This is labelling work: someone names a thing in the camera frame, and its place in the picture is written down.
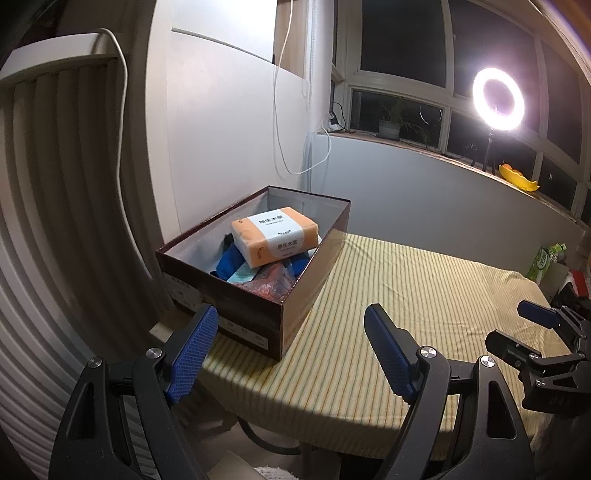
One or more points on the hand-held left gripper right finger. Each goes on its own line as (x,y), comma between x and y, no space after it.
(392,355)

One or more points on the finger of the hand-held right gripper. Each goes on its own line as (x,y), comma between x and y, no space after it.
(535,314)
(508,346)

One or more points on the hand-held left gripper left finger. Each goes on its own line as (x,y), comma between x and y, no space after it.
(194,350)

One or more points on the light blue tube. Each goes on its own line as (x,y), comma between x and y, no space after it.
(242,274)

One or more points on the blue cloth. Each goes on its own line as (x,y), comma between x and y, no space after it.
(228,265)

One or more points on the pink item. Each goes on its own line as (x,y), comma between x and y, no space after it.
(272,286)

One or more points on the brown cardboard box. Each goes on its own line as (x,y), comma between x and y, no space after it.
(304,295)

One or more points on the orange tissue pack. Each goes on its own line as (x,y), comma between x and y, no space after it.
(277,235)

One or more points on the green and white package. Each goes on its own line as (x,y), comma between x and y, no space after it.
(540,263)

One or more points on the red box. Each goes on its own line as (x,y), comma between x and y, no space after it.
(582,281)

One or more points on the yellow striped table cloth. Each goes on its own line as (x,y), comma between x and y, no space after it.
(415,286)

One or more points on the yellow fruit bowl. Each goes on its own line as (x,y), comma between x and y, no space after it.
(521,182)

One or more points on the white fluffy cloth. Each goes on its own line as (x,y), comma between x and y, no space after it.
(277,473)

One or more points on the ribbed padded panel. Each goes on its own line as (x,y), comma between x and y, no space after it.
(46,230)

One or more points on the potted plant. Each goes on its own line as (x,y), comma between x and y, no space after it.
(388,129)

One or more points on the white cabinet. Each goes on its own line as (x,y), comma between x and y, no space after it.
(217,115)

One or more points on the window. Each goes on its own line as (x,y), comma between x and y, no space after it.
(450,92)

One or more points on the white power strip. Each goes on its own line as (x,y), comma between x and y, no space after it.
(332,123)

